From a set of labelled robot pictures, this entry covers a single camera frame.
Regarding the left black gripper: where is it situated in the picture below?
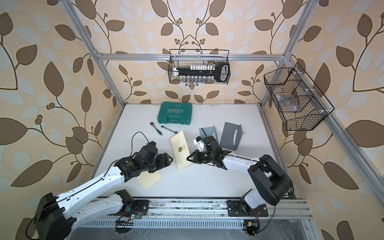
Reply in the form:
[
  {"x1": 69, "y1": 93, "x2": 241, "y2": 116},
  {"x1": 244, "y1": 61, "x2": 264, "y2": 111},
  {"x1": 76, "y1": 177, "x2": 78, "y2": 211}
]
[{"x1": 141, "y1": 152, "x2": 174, "y2": 173}]

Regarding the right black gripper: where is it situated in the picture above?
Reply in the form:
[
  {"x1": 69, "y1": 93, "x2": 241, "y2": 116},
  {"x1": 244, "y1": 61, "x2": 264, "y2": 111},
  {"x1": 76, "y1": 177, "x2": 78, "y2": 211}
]
[{"x1": 186, "y1": 149, "x2": 215, "y2": 164}]

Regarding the yellow envelope green seal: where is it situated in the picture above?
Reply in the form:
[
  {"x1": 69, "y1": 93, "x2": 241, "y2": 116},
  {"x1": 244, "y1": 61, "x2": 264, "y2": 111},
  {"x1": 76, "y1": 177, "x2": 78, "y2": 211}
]
[{"x1": 171, "y1": 131, "x2": 192, "y2": 170}]

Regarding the light blue envelope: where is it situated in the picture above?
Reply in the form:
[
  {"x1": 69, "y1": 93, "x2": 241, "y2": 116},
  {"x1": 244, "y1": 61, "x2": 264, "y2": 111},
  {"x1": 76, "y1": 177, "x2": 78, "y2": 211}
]
[{"x1": 199, "y1": 126, "x2": 218, "y2": 140}]

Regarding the dark grey envelope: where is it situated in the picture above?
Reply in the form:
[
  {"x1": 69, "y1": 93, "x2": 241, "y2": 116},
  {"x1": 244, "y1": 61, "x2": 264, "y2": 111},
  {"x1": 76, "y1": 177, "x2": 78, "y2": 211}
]
[{"x1": 220, "y1": 122, "x2": 243, "y2": 151}]

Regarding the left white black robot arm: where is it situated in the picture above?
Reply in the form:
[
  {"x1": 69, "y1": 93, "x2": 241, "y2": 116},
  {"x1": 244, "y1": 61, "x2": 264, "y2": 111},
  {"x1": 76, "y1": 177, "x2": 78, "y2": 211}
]
[{"x1": 31, "y1": 142, "x2": 173, "y2": 240}]

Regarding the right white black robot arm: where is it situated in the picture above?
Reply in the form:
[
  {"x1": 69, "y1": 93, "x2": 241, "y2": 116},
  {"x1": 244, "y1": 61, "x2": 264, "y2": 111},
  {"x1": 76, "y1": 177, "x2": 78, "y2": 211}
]
[{"x1": 186, "y1": 136, "x2": 293, "y2": 213}]

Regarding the yellow envelope red seal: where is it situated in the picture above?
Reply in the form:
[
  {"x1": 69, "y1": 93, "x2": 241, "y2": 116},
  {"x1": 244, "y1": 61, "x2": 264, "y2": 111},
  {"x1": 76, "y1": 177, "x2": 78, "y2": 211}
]
[{"x1": 137, "y1": 172, "x2": 162, "y2": 190}]

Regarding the silver combination wrench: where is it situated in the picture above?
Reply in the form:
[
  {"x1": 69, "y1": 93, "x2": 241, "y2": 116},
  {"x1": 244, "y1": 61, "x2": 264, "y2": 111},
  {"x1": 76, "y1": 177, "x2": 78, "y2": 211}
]
[{"x1": 161, "y1": 126, "x2": 178, "y2": 135}]

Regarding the green tool case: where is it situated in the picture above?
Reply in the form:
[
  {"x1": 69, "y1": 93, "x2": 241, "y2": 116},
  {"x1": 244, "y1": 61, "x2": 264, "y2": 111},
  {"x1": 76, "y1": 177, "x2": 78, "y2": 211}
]
[{"x1": 157, "y1": 102, "x2": 193, "y2": 125}]

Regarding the black socket set holder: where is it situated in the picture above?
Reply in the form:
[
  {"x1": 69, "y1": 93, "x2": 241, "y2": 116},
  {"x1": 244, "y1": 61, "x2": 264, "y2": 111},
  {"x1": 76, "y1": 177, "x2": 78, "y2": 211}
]
[{"x1": 169, "y1": 62, "x2": 231, "y2": 84}]

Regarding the clear plastic bag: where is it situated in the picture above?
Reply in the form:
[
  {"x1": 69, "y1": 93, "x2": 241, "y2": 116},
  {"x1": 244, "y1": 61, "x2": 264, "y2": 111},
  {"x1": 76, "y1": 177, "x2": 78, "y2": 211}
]
[{"x1": 273, "y1": 87, "x2": 300, "y2": 112}]

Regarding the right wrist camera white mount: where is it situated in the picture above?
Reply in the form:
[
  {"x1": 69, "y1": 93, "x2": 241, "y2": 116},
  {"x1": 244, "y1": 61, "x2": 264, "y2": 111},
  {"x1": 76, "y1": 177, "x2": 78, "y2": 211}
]
[{"x1": 193, "y1": 136, "x2": 207, "y2": 152}]

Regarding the ratchet wrench green handle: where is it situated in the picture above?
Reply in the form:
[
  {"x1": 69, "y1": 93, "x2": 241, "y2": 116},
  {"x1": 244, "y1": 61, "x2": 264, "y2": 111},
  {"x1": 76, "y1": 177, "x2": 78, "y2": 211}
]
[{"x1": 150, "y1": 122, "x2": 163, "y2": 136}]

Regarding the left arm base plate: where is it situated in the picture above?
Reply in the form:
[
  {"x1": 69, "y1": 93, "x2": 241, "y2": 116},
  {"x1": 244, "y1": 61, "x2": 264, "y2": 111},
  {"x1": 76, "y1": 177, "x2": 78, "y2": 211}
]
[{"x1": 107, "y1": 189, "x2": 150, "y2": 217}]

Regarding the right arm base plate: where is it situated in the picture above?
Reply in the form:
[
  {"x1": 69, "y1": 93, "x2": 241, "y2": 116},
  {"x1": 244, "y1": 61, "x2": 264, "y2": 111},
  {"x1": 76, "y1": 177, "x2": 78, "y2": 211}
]
[{"x1": 227, "y1": 190, "x2": 269, "y2": 217}]

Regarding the left electronics board with wires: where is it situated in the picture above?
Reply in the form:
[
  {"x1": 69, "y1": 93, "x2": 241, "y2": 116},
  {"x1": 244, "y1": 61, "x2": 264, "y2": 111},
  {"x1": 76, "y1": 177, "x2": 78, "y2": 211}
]
[{"x1": 115, "y1": 209, "x2": 139, "y2": 234}]

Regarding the electronics board with wires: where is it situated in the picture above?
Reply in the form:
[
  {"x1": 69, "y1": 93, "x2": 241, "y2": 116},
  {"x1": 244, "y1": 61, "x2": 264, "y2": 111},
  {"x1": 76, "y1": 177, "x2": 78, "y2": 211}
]
[
  {"x1": 243, "y1": 217, "x2": 260, "y2": 236},
  {"x1": 115, "y1": 209, "x2": 139, "y2": 234}
]

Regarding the right electronics board with wires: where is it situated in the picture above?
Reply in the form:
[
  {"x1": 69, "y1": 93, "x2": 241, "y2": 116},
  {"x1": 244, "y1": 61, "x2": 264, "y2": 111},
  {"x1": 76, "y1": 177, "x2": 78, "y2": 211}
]
[{"x1": 243, "y1": 217, "x2": 260, "y2": 236}]

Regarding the black wire basket back wall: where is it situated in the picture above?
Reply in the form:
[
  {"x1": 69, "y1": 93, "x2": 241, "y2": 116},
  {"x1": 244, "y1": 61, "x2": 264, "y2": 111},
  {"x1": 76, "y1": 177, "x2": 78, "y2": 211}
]
[{"x1": 168, "y1": 49, "x2": 231, "y2": 84}]

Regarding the black wire basket wall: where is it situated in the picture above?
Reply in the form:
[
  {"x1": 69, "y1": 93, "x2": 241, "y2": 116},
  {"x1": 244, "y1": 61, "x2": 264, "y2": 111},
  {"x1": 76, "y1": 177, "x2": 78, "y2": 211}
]
[
  {"x1": 168, "y1": 49, "x2": 231, "y2": 84},
  {"x1": 264, "y1": 63, "x2": 335, "y2": 131}
]

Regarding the aluminium rail front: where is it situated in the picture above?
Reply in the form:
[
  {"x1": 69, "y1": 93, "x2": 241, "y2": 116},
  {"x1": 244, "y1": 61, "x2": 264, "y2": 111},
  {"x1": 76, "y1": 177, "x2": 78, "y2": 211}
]
[{"x1": 63, "y1": 197, "x2": 313, "y2": 220}]

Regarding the black wire basket right wall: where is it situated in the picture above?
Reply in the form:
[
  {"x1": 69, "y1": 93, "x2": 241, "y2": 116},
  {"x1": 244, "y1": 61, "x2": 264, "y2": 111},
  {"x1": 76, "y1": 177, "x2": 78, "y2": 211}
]
[{"x1": 264, "y1": 63, "x2": 335, "y2": 131}]

